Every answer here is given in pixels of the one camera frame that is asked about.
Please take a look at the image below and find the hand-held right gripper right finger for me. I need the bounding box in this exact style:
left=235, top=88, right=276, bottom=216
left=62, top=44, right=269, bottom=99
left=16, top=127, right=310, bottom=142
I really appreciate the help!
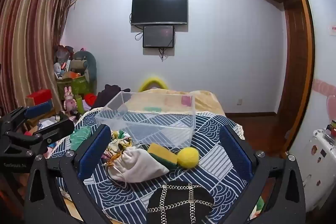
left=219, top=124, right=306, bottom=224

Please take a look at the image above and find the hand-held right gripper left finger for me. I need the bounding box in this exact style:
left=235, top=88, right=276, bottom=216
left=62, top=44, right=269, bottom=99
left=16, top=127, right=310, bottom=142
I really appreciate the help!
left=24, top=124, right=112, bottom=224

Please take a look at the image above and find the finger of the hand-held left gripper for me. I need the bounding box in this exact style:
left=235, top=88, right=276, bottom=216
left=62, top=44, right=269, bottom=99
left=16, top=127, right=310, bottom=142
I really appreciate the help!
left=24, top=101, right=53, bottom=120
left=33, top=119, right=75, bottom=147

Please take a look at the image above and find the white drawstring pouch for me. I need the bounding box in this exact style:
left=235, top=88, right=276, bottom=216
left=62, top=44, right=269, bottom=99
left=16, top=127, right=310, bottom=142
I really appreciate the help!
left=107, top=148, right=170, bottom=184

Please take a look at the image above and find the yellow fuzzy ball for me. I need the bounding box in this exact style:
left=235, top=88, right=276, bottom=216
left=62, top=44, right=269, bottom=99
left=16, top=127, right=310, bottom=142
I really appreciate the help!
left=177, top=147, right=200, bottom=169

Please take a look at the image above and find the clear plastic box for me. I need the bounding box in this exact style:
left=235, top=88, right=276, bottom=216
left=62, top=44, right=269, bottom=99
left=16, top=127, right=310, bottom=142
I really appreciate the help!
left=94, top=91, right=196, bottom=149

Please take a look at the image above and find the yellow green sponge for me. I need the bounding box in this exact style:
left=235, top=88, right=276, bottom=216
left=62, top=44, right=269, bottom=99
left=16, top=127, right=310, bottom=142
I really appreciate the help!
left=146, top=143, right=179, bottom=169

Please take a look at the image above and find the red box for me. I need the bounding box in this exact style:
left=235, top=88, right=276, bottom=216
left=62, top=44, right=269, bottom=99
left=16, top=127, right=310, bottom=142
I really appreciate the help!
left=26, top=89, right=53, bottom=107

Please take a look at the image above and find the green knitted cloth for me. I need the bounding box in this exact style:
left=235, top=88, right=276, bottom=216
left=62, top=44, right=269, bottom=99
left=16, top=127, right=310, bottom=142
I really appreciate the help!
left=69, top=125, right=93, bottom=151

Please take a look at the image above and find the pink rabbit plush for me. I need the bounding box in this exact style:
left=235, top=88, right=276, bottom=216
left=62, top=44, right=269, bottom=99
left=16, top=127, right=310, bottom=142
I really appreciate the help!
left=63, top=86, right=78, bottom=112

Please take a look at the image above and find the green bottle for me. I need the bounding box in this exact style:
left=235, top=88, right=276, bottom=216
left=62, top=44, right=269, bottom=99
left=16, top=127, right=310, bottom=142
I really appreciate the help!
left=76, top=94, right=85, bottom=115

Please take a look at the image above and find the red cloth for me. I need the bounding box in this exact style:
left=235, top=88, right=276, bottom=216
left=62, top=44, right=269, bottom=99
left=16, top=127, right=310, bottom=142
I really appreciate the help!
left=84, top=92, right=98, bottom=105

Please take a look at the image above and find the green storage box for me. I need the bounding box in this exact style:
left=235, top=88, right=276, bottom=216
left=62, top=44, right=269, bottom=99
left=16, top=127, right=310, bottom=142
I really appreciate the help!
left=56, top=74, right=89, bottom=102

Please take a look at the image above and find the yellow bedsheet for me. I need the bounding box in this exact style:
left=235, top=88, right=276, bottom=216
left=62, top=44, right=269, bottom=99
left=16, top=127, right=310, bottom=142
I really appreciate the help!
left=126, top=89, right=226, bottom=117

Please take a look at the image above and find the grey plush toy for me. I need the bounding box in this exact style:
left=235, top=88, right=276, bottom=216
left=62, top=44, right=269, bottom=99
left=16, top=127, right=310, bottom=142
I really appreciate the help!
left=72, top=50, right=97, bottom=83

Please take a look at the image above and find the striped brown curtain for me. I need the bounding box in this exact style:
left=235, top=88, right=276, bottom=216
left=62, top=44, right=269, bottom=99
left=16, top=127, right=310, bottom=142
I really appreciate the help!
left=0, top=0, right=77, bottom=115

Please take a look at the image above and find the small pink cloth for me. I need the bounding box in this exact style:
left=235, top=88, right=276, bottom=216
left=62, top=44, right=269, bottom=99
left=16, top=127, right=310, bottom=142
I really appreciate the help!
left=181, top=94, right=193, bottom=108

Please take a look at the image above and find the white suitcase with stickers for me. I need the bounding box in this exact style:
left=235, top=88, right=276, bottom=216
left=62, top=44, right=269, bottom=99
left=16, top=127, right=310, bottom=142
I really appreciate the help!
left=301, top=128, right=336, bottom=212

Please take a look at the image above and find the wooden wardrobe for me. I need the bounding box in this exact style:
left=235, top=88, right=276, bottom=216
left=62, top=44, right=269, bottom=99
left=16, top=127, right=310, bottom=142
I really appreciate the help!
left=246, top=0, right=316, bottom=159

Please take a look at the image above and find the small black monitor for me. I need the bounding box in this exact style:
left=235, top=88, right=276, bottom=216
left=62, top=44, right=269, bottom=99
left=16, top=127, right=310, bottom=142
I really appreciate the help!
left=142, top=25, right=175, bottom=49

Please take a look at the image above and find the floral drawstring pouch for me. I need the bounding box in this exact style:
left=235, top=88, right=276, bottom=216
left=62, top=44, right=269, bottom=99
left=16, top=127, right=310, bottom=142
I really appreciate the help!
left=103, top=130, right=137, bottom=167

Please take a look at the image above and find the black bag with chains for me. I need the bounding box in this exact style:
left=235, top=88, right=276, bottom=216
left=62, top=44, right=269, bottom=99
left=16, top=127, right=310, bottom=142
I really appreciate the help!
left=146, top=181, right=215, bottom=224

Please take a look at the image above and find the yellow plush ring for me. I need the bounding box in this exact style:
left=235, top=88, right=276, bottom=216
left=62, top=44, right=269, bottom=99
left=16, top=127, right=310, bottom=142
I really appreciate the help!
left=138, top=76, right=169, bottom=92

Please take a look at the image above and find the black monitor cable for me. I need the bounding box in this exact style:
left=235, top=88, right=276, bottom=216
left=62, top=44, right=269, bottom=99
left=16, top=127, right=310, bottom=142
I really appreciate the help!
left=158, top=47, right=169, bottom=62

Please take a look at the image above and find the black wall television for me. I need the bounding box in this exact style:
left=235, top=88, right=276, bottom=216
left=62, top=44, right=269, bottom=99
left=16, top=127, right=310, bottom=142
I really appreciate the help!
left=130, top=0, right=188, bottom=26

